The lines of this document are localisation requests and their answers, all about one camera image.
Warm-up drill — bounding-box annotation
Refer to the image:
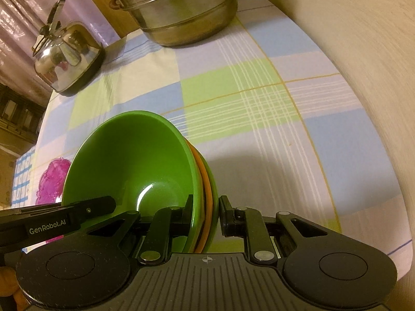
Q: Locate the blue checked blanket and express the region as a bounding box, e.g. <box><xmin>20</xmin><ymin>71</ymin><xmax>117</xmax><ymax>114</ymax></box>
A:
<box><xmin>11</xmin><ymin>145</ymin><xmax>37</xmax><ymax>208</ymax></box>

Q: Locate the steel kettle with black handle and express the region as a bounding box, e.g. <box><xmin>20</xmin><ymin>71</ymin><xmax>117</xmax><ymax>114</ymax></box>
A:
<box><xmin>31</xmin><ymin>0</ymin><xmax>106</xmax><ymax>97</ymax></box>

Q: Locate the wooden panel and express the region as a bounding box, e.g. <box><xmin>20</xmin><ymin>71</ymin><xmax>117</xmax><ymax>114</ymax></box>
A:
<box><xmin>74</xmin><ymin>0</ymin><xmax>138</xmax><ymax>39</ymax></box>

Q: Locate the steel steamer pot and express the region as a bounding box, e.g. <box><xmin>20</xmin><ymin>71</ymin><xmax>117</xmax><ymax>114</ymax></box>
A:
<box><xmin>100</xmin><ymin>0</ymin><xmax>246</xmax><ymax>47</ymax></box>

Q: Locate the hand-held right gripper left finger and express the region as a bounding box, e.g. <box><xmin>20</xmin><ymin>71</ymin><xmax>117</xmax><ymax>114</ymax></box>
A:
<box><xmin>87</xmin><ymin>194</ymin><xmax>195</xmax><ymax>264</ymax></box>

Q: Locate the checked tablecloth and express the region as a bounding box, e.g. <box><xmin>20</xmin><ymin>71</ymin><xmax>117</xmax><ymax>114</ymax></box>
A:
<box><xmin>11</xmin><ymin>0</ymin><xmax>406</xmax><ymax>284</ymax></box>

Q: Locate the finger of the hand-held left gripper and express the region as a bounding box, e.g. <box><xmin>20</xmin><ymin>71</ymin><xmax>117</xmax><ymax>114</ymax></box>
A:
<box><xmin>62</xmin><ymin>196</ymin><xmax>116</xmax><ymax>223</ymax></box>

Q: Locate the pale purple curtain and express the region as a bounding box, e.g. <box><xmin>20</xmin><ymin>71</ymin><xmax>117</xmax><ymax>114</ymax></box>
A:
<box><xmin>0</xmin><ymin>0</ymin><xmax>128</xmax><ymax>106</ymax></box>

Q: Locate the pink glass bowl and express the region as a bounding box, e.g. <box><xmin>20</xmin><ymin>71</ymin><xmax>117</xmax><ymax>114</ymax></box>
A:
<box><xmin>34</xmin><ymin>156</ymin><xmax>72</xmax><ymax>245</ymax></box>

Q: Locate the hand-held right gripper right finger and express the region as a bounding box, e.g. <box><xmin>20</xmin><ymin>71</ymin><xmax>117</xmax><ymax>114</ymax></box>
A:
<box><xmin>219</xmin><ymin>196</ymin><xmax>328</xmax><ymax>263</ymax></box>

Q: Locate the green bowl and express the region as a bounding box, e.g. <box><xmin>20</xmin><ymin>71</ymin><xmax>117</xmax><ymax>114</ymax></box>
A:
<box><xmin>194</xmin><ymin>151</ymin><xmax>219</xmax><ymax>251</ymax></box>
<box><xmin>61</xmin><ymin>110</ymin><xmax>203</xmax><ymax>254</ymax></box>

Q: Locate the person's left hand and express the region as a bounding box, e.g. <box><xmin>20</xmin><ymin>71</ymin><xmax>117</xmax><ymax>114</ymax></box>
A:
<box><xmin>0</xmin><ymin>264</ymin><xmax>20</xmax><ymax>311</ymax></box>

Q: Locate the orange bowl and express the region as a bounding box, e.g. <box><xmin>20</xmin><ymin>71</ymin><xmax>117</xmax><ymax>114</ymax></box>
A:
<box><xmin>185</xmin><ymin>139</ymin><xmax>215</xmax><ymax>253</ymax></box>

